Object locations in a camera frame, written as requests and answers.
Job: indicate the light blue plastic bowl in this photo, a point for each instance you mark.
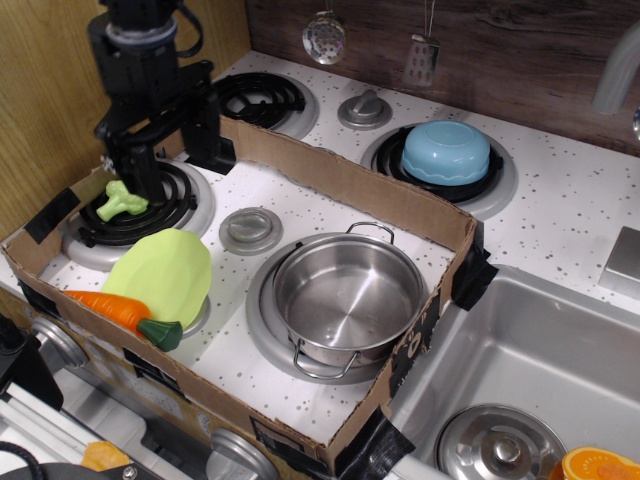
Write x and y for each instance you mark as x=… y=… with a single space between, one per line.
x=446 y=153

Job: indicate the back right black burner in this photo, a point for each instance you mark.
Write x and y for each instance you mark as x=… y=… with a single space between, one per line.
x=386 y=159

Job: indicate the orange slice toy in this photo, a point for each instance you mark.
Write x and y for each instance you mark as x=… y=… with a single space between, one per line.
x=590 y=463

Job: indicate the grey sink basin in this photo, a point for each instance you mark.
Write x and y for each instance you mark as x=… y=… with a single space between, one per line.
x=569 y=360

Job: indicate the grey front panel knob left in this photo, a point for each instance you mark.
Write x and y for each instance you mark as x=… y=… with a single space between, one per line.
x=57 y=348

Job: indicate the grey knob under plate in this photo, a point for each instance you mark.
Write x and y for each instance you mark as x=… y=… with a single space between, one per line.
x=200 y=320

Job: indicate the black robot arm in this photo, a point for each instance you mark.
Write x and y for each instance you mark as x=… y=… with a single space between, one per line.
x=188 y=38

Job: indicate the grey faucet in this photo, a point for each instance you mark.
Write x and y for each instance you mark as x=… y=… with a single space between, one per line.
x=618 y=74

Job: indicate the stainless steel pot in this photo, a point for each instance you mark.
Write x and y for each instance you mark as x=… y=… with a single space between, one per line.
x=345 y=298

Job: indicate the brown cardboard fence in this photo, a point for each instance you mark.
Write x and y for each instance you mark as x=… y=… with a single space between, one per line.
x=306 y=429

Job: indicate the grey front panel knob right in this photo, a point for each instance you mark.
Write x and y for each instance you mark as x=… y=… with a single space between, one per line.
x=233 y=457

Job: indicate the grey back stove knob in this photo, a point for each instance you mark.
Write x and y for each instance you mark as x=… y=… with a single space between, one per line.
x=365 y=112

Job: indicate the back left black burner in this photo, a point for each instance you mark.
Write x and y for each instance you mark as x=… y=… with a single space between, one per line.
x=260 y=99

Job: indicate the front left black burner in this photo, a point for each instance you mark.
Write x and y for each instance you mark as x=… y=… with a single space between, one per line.
x=125 y=229

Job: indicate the grey panel knob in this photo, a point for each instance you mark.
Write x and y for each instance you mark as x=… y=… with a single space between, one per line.
x=233 y=457
x=57 y=348

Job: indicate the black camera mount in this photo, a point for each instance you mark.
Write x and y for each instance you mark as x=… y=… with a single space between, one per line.
x=22 y=364

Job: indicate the orange toy carrot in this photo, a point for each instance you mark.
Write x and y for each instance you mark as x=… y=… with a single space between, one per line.
x=132 y=314

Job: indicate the grey stove knob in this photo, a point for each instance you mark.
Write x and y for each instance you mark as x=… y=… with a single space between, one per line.
x=251 y=231
x=365 y=112

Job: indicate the light green plastic plate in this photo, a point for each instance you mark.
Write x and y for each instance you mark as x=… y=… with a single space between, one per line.
x=169 y=271

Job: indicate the hanging metal grater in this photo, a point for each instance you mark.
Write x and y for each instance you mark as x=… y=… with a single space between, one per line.
x=421 y=63

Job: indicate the hanging round metal strainer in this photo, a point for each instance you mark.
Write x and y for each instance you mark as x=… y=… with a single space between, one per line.
x=325 y=36

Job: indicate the green toy broccoli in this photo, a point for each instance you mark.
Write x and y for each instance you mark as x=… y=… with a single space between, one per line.
x=120 y=200

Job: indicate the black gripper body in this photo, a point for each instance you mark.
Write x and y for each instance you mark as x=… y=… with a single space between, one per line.
x=151 y=94

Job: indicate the grey square faucet base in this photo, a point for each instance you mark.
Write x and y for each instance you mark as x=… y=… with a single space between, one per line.
x=621 y=271

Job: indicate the silver pot lid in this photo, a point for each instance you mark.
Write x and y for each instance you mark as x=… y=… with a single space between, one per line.
x=492 y=441

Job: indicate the black burner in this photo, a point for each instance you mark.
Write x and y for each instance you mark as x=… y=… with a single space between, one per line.
x=260 y=99
x=125 y=229
x=386 y=159

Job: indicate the grey centre stove knob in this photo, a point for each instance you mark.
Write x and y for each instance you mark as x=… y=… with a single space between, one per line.
x=251 y=231

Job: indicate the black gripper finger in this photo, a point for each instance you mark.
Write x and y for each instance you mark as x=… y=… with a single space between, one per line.
x=201 y=131
x=140 y=172

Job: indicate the yellow sponge piece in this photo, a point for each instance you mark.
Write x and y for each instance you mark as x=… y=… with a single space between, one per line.
x=102 y=455

